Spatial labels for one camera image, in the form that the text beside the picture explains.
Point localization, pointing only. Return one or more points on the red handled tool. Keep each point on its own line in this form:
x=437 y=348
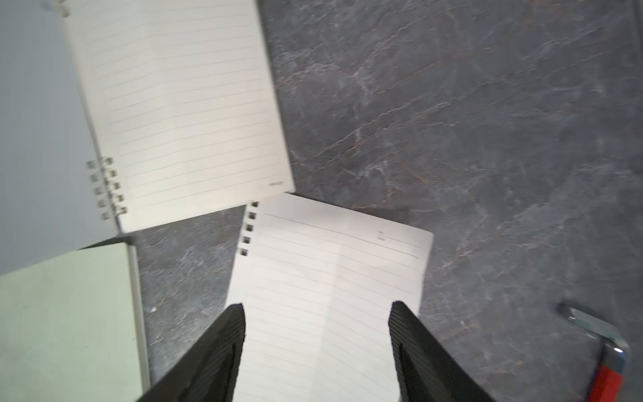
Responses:
x=613 y=356

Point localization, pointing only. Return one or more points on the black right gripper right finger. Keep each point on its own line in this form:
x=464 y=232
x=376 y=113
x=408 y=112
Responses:
x=425 y=370

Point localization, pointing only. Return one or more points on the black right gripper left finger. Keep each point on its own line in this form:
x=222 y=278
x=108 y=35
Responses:
x=209 y=370

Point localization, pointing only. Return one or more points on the small green spiral notebook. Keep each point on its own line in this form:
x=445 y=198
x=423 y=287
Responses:
x=72 y=329

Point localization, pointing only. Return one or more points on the white spiral notebook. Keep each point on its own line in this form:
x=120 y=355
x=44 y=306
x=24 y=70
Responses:
x=119 y=116

